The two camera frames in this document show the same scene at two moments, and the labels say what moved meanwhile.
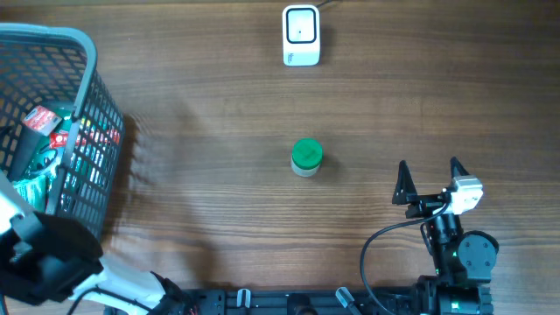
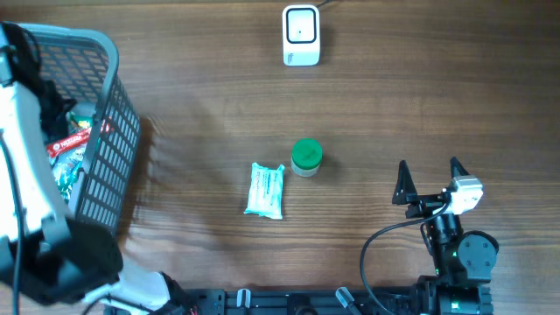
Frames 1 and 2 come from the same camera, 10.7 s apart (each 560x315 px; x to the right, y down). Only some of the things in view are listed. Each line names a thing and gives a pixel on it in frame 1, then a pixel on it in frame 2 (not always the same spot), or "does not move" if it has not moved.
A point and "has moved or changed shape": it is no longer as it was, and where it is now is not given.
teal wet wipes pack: x=34 y=190 has moved or changed shape
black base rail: x=290 y=301 does not move
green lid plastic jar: x=306 y=157 does not move
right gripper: x=405 y=193 does not move
